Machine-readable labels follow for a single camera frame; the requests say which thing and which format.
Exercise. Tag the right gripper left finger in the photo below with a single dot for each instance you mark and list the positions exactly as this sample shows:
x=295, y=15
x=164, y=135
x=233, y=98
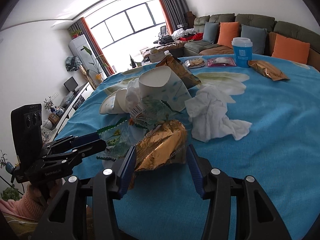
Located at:
x=66, y=217

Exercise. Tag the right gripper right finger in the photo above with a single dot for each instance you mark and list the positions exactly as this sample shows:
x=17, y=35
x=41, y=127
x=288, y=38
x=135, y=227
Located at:
x=256, y=215

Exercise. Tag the green clear snack wrapper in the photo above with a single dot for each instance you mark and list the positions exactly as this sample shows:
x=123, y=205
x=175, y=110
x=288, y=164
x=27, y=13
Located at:
x=132, y=128

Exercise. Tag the gold foil wrapper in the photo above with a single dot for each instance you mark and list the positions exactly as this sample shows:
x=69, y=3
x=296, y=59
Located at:
x=164, y=145

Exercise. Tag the left hand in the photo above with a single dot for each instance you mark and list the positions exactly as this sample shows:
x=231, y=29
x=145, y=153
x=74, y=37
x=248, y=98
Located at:
x=45, y=195

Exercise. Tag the white tv cabinet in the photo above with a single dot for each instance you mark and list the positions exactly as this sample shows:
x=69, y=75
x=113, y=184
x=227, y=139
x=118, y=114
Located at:
x=52, y=126

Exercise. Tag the blue floral tablecloth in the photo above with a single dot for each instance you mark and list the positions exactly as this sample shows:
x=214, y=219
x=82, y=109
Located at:
x=281, y=151

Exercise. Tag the small black monitor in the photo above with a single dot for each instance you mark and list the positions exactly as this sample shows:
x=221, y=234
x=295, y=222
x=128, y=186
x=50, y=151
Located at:
x=71, y=85

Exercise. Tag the flattened white paper cup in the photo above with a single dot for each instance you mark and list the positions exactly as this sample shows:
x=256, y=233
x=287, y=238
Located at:
x=115, y=103

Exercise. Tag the crumpled tissue in cups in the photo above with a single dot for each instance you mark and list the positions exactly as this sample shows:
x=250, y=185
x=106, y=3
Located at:
x=132, y=98

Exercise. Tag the crumpled white tissue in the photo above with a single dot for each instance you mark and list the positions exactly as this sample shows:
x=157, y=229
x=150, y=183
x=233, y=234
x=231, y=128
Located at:
x=207, y=111

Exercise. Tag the white standing air conditioner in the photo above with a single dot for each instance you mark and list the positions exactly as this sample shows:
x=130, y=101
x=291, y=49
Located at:
x=75, y=45

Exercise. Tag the left grey orange curtain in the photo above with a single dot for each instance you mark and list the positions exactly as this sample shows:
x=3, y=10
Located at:
x=82, y=26

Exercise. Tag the grey orange curtain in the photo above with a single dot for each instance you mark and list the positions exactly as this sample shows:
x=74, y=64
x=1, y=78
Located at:
x=174, y=13
x=82, y=26

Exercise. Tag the large white paper cup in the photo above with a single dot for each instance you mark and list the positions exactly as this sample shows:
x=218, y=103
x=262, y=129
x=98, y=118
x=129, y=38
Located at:
x=161, y=83

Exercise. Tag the gold snack bag far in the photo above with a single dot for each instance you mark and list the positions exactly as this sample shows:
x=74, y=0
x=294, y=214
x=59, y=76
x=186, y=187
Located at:
x=267, y=70

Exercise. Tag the brown gold opened snack bag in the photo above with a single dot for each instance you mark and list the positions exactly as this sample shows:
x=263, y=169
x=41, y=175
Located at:
x=180, y=70

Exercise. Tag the pink snack packet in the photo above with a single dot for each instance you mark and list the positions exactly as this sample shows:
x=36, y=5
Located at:
x=221, y=61

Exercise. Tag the clear cracker packet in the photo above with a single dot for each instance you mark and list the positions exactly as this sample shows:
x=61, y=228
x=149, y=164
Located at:
x=194, y=63

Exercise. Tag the blue paper cup with lid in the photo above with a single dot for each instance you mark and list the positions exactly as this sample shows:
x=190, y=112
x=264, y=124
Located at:
x=243, y=50

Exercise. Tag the orange cushion near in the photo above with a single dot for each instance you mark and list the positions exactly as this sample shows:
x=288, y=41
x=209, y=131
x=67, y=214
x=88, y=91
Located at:
x=291, y=49

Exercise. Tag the orange cushion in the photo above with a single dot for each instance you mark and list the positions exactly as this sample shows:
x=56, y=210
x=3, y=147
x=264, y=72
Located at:
x=228, y=31
x=291, y=49

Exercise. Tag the brown sofa seat pad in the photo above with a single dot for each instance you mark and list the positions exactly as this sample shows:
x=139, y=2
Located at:
x=217, y=51

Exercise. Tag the black office chair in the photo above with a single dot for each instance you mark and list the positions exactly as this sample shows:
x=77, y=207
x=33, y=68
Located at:
x=163, y=32

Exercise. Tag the grey-blue cushion near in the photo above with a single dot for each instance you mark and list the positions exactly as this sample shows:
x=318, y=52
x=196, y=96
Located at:
x=257, y=36

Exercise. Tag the grey-blue cushion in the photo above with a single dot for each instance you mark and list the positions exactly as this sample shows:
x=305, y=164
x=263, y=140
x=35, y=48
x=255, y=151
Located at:
x=210, y=31
x=257, y=36

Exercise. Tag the dark green sectional sofa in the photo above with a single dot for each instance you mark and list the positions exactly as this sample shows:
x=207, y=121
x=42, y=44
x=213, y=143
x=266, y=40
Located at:
x=218, y=30

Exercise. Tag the orange cushion far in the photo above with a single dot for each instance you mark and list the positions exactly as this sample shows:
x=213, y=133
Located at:
x=228, y=31

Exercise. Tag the grey-blue cushion far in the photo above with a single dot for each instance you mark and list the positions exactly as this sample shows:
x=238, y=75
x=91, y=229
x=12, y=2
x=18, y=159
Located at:
x=210, y=31

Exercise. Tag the right grey orange curtain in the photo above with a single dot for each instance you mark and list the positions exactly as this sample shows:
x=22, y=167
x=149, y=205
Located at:
x=174, y=13

